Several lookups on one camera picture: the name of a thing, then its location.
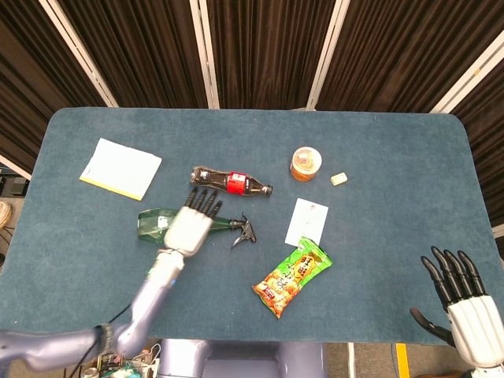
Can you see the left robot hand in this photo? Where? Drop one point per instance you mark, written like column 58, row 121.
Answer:
column 188, row 230

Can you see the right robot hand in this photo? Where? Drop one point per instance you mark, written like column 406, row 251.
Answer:
column 470, row 315

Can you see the green spray bottle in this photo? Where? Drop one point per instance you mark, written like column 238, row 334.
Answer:
column 157, row 224

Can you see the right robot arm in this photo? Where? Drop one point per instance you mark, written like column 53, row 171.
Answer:
column 486, row 372

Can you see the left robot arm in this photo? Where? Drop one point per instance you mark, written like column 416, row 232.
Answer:
column 130, row 315

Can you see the cola bottle red label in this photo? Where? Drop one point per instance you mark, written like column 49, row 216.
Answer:
column 232, row 182

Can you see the white notepad yellow edge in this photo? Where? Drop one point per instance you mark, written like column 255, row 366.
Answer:
column 121, row 168

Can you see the green snack bag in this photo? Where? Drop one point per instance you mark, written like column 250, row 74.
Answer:
column 293, row 275

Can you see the white printed card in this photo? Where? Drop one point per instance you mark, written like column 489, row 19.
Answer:
column 307, row 221

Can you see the blue table mat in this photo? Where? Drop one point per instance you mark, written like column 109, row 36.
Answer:
column 354, row 256

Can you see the clear jar of rubber bands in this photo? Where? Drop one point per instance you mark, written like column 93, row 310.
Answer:
column 306, row 163

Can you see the robot torso base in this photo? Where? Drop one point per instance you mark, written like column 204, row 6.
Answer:
column 240, row 359

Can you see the electronics clutter on floor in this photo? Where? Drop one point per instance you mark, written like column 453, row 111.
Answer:
column 126, row 360

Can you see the cream eraser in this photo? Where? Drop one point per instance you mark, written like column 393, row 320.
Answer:
column 339, row 178

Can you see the white partition frame post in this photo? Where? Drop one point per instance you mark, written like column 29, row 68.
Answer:
column 328, row 51
column 204, row 51
column 468, row 75
column 78, row 51

